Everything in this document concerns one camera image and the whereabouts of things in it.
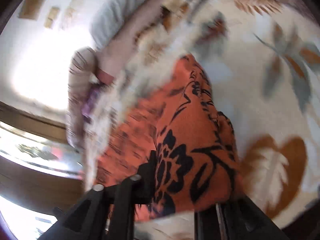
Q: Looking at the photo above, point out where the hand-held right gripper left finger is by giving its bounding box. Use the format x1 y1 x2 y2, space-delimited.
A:
37 151 157 240

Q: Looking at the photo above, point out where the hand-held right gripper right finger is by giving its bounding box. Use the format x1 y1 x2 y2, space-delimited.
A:
195 195 283 240

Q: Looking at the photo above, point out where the orange black floral cloth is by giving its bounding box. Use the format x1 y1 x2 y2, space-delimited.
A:
95 54 244 220

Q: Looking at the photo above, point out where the glass window pane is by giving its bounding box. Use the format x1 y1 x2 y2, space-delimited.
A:
0 121 84 179
0 199 58 240

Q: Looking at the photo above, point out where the purple cloth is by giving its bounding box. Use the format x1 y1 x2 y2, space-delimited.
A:
81 85 100 123

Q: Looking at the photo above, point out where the striped beige pillow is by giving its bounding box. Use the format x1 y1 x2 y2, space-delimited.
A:
66 47 100 153

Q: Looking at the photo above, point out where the leaf printed blanket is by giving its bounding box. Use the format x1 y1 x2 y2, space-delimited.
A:
82 0 320 240

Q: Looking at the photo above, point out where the pink cloth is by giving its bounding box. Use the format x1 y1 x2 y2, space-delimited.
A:
96 25 160 85

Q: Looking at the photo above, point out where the grey cloth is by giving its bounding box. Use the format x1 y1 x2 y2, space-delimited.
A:
90 0 185 50

